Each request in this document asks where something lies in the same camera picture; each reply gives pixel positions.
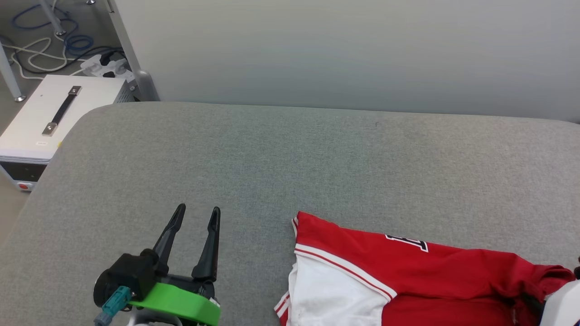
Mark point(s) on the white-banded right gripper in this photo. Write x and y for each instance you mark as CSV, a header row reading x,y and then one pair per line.
x,y
562,305

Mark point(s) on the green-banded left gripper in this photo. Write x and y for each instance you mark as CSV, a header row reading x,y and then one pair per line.
x,y
181,303

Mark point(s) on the red and white basketball jersey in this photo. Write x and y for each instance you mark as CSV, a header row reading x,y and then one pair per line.
x,y
408,280

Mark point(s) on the white metal equipment box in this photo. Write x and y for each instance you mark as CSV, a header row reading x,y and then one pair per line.
x,y
54,113

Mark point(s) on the white power strip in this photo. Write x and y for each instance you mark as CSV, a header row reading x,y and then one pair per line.
x,y
106,67

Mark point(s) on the silver metal table leg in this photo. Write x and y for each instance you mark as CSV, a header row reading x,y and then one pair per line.
x,y
11,77
52,16

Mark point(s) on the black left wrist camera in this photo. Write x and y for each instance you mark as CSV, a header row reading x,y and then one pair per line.
x,y
124,276

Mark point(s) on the teal left camera connector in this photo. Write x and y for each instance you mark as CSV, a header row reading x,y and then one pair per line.
x,y
113,305

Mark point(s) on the grey partition post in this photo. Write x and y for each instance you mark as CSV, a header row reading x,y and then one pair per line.
x,y
136,63

